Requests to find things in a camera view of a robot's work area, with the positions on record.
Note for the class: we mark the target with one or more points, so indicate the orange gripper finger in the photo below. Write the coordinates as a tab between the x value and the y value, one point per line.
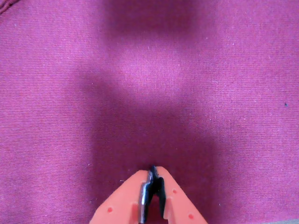
177	203
121	203

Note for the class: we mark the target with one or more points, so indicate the dark red cloth trousers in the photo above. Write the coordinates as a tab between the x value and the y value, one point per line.
70	93

